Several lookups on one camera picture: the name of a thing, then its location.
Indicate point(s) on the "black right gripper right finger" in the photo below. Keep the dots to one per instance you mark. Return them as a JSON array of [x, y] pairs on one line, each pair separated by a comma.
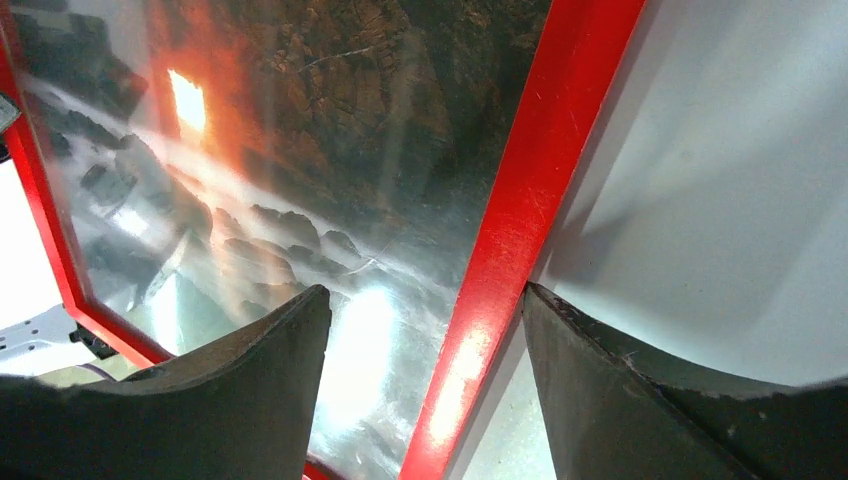
[[615, 407]]

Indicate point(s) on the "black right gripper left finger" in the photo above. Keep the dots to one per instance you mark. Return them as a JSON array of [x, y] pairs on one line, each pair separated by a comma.
[[240, 407]]

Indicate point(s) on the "sunset photo print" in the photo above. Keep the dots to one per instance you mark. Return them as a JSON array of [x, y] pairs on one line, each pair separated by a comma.
[[211, 160]]

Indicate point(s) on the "orange wooden picture frame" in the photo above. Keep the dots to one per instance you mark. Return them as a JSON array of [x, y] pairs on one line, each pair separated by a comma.
[[581, 46]]

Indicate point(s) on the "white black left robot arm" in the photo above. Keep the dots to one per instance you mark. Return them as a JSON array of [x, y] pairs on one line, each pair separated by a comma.
[[50, 341]]

